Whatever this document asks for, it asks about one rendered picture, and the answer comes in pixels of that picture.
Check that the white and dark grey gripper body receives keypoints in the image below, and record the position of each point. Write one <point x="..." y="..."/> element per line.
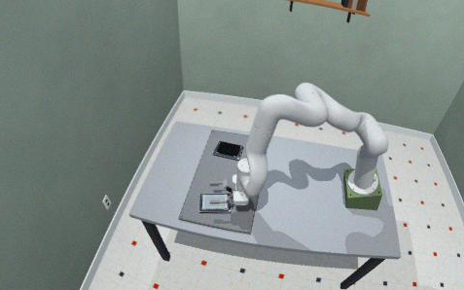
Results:
<point x="239" y="198"/>

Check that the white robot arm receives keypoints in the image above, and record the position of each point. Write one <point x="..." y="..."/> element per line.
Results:
<point x="309" y="109"/>

